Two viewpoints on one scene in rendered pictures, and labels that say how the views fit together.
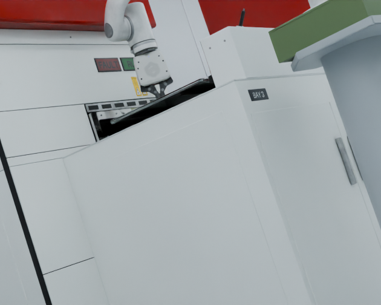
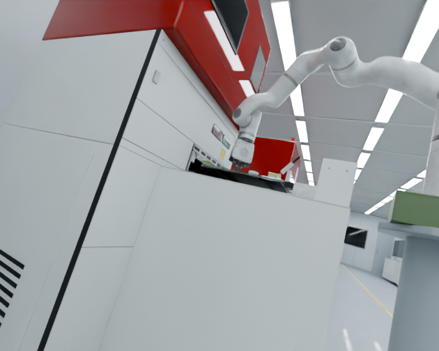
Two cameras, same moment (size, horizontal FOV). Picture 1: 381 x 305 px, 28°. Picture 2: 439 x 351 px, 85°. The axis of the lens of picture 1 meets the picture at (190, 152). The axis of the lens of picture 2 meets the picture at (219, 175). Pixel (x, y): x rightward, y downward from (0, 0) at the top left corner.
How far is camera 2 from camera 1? 1.31 m
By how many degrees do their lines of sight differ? 10
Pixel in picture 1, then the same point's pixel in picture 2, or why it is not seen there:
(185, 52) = not seen: hidden behind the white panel
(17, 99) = (160, 106)
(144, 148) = (228, 203)
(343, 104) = (428, 291)
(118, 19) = (249, 110)
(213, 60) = (325, 178)
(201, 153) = (276, 242)
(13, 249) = (74, 207)
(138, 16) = (256, 118)
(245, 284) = not seen: outside the picture
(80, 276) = (113, 259)
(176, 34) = not seen: hidden behind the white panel
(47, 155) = (152, 157)
